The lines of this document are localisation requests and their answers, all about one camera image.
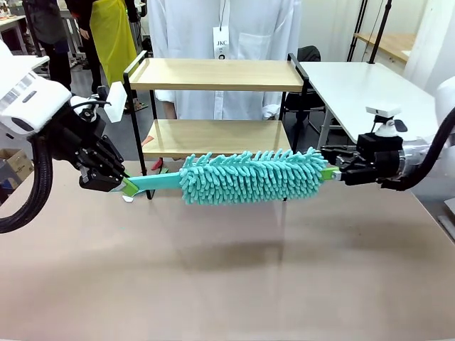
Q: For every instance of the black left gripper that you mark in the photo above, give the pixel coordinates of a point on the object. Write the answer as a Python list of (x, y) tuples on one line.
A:
[(71, 138)]

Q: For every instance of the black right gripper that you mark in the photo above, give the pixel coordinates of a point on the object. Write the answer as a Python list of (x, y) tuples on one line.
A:
[(384, 167)]

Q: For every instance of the teal chenille duster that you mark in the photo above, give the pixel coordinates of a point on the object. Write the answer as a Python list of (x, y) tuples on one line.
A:
[(249, 177)]

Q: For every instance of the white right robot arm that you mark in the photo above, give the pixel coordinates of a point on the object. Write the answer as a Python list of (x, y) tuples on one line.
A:
[(446, 99)]

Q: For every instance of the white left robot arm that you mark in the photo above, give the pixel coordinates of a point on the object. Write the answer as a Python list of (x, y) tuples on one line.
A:
[(28, 99)]

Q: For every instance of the black metal wooden shelf rack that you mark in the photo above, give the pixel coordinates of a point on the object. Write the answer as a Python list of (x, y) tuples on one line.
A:
[(213, 80)]

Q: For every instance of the person's right hand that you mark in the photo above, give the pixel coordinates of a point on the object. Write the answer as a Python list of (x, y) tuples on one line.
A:
[(171, 109)]

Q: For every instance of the white paper scrap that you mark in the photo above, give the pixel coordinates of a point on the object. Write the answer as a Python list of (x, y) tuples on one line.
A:
[(127, 199)]

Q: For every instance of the orange paper scrap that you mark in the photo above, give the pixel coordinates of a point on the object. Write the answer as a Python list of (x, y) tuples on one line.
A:
[(147, 140)]

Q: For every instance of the large white side table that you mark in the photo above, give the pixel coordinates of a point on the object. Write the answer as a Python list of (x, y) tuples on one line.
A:
[(355, 89)]

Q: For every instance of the cardboard box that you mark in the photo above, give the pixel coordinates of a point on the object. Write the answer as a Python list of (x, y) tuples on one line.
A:
[(16, 161)]

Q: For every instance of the black chair backrest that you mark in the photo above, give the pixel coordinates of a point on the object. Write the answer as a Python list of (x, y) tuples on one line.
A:
[(311, 53)]

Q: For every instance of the light wooden table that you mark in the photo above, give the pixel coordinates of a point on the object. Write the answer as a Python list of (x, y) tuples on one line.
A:
[(391, 42)]

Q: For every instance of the person in yellow apron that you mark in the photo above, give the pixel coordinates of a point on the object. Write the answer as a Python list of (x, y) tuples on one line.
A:
[(110, 35)]

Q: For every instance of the white desk with grey edge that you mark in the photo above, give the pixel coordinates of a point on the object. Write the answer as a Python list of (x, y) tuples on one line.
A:
[(25, 62)]

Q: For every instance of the black light stand pole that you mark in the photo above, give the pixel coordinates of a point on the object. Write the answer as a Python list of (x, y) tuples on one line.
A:
[(380, 28)]

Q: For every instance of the person in dark clothes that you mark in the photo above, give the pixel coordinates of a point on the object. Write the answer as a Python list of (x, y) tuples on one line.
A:
[(49, 32)]

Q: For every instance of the person in white coat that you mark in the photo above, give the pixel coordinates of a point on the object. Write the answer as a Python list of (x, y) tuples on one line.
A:
[(249, 21)]

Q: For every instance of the white name tag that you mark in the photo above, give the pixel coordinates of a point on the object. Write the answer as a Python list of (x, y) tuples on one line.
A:
[(221, 42)]

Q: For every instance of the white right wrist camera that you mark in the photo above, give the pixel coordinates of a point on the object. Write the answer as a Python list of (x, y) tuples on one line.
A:
[(384, 117)]

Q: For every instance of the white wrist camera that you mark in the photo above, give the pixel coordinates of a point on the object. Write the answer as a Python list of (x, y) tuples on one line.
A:
[(384, 117), (115, 103)]

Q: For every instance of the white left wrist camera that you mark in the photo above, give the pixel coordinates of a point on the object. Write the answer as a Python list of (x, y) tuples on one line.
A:
[(115, 103)]

